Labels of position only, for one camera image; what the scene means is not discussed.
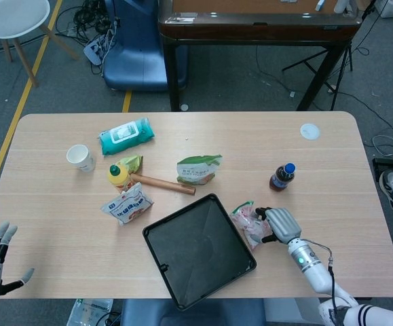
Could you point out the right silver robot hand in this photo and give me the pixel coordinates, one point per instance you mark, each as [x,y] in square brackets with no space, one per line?
[282,224]

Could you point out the small red white packet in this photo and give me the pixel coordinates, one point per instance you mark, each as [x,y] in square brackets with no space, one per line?
[247,220]

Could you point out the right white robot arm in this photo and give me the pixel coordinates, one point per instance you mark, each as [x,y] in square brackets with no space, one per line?
[306,259]

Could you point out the black baking tray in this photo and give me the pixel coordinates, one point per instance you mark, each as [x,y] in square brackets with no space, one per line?
[199,251]

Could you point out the cola bottle blue cap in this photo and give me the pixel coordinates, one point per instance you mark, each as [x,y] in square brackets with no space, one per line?
[281,180]

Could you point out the white round lid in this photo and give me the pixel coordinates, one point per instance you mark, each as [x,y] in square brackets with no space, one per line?
[309,131]

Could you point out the green white corn starch bag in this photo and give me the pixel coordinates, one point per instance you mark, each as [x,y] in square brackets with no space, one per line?
[196,171]

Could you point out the clear printed plastic bag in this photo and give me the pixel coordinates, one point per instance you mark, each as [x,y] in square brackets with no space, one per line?
[89,310]

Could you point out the wooden rolling pin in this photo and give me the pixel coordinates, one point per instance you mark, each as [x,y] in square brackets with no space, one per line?
[165,185]

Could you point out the white paper cup stack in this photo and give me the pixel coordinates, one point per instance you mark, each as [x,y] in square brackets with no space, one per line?
[79,158]

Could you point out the white castor sugar bag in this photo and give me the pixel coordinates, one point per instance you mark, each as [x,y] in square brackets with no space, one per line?
[128,205]

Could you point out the yellow bottle green cap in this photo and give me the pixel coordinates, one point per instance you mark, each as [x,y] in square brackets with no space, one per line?
[118,180]

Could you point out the black tripod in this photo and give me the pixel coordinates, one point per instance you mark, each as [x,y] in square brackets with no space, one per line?
[343,64]

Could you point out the teal wet wipes pack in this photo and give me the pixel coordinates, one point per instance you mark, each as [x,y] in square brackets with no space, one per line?
[126,136]

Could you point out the dark wood mahjong table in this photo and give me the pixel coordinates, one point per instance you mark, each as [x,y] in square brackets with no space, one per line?
[257,32]

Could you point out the blue machine base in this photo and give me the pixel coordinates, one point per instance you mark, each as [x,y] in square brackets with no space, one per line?
[138,57]

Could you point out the upright blue white mahjong tile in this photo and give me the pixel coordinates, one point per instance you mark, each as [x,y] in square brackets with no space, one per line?
[320,4]

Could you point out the white power strip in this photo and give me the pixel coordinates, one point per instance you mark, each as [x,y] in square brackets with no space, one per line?
[96,49]

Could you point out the white chair wooden legs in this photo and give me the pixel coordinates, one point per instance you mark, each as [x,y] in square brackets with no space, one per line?
[9,17]

